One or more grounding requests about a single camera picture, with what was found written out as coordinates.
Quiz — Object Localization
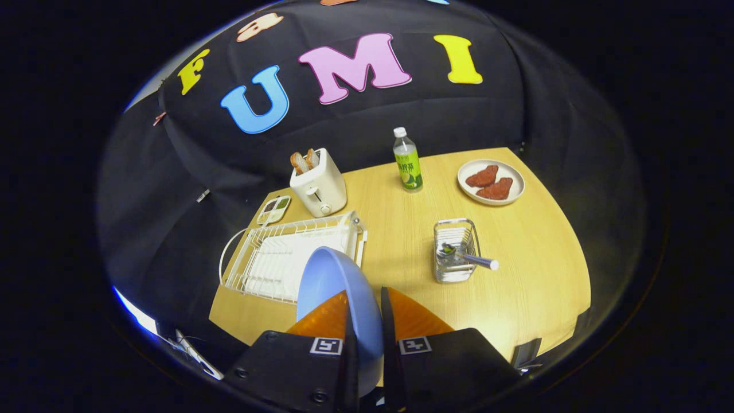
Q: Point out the spoon with pale handle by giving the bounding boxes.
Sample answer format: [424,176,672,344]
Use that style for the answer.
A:
[440,243,500,271]

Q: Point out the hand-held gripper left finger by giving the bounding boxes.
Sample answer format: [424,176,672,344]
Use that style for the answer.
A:
[222,290,360,413]

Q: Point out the white plate with meat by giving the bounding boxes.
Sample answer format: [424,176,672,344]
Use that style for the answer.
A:
[457,159,525,207]

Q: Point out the light blue plate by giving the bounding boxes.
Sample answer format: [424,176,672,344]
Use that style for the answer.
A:
[296,247,384,398]

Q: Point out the white wire dish rack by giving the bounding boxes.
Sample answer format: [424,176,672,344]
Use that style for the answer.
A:
[219,211,368,305]

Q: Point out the white side desk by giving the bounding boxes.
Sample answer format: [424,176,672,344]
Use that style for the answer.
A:
[174,329,225,381]

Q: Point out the white divided seasoning tray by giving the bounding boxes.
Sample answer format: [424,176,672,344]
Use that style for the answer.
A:
[256,195,292,225]

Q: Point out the red meat piece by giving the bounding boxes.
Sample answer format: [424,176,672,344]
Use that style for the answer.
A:
[466,165,499,188]
[476,177,514,201]

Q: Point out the silver wire basket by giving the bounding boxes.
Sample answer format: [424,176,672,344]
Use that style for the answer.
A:
[434,218,481,284]

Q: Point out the white toaster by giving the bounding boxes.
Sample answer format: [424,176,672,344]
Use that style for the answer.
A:
[289,148,348,218]

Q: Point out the green label drink bottle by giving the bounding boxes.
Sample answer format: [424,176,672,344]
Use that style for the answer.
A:
[393,127,424,193]

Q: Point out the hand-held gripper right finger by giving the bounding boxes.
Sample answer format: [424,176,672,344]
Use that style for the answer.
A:
[380,286,521,413]

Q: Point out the black backdrop cloth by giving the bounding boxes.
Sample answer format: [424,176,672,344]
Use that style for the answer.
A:
[97,0,649,368]

